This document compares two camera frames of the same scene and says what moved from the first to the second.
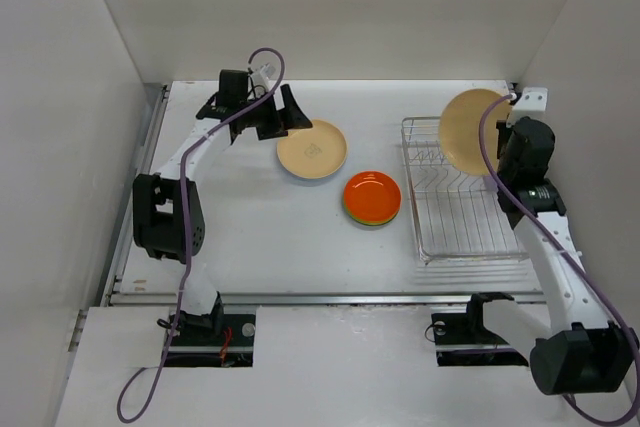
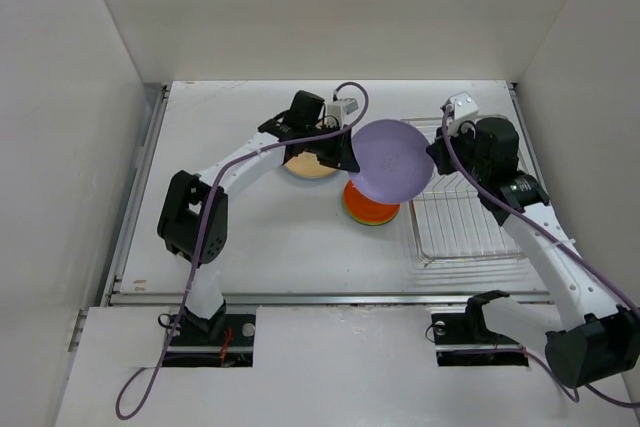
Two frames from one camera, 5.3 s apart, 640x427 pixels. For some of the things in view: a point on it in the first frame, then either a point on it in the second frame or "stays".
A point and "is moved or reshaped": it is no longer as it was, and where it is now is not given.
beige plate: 459,130 is moved or reshaped
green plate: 371,223 stays
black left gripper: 290,117 to 340,156
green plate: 370,223 stays
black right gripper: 503,133 to 437,151
